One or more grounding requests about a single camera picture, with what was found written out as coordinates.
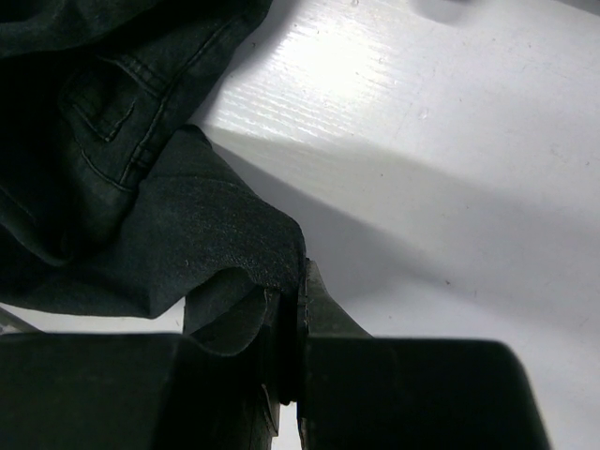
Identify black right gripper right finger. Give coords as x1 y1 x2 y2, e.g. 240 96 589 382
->
295 262 550 449

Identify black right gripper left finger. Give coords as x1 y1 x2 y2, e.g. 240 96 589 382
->
1 288 296 449

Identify black trousers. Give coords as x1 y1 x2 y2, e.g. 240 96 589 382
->
1 1 305 355

